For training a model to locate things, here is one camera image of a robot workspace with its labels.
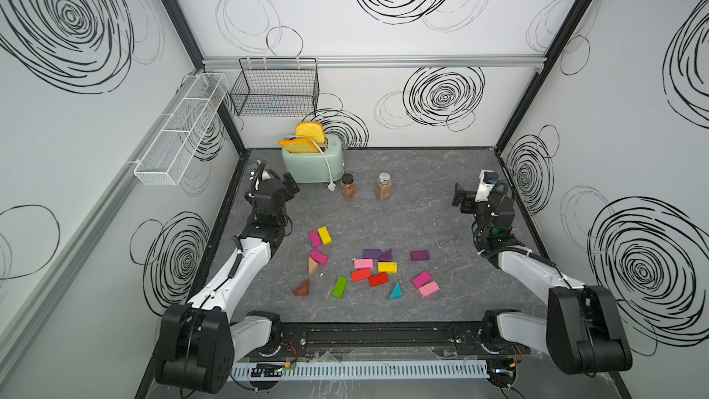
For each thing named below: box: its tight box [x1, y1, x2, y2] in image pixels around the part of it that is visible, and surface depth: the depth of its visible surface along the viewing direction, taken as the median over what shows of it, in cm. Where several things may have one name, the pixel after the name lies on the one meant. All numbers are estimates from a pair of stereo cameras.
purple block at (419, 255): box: [409, 250, 431, 262], surface depth 91 cm
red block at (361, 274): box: [350, 267, 373, 283], surface depth 86 cm
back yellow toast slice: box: [295, 121, 326, 146], surface depth 101 cm
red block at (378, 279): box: [368, 272, 390, 288], surface depth 86 cm
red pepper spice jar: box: [341, 172, 356, 200], surface depth 101 cm
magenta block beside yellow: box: [308, 229, 323, 249], surface depth 95 cm
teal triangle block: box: [388, 281, 404, 301], surface depth 82 cm
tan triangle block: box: [308, 255, 319, 277], surface depth 88 cm
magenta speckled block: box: [309, 249, 330, 266], surface depth 91 cm
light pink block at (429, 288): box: [418, 279, 441, 298], surface depth 84 cm
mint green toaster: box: [281, 133, 346, 184], surface depth 101 cm
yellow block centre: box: [377, 262, 398, 274], surface depth 88 cm
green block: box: [331, 276, 349, 299], surface depth 84 cm
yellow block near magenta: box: [317, 225, 333, 246], surface depth 95 cm
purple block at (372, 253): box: [361, 248, 384, 260], surface depth 91 cm
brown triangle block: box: [293, 278, 311, 297], surface depth 83 cm
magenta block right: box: [410, 270, 433, 290], surface depth 86 cm
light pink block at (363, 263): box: [353, 258, 373, 269], surface depth 88 cm
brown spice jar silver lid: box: [375, 171, 393, 202], surface depth 101 cm
